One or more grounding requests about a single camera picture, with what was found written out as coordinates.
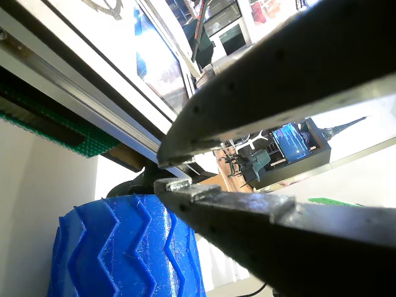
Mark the black box blue screen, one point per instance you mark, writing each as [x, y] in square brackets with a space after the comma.
[318, 154]

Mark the wooden rover body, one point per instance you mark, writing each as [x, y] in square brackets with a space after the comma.
[92, 62]

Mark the green office chair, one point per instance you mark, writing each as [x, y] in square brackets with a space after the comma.
[260, 161]

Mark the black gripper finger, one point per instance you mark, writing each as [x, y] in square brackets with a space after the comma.
[294, 247]
[294, 62]

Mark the blue rover wheel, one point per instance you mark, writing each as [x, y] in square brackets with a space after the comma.
[123, 247]

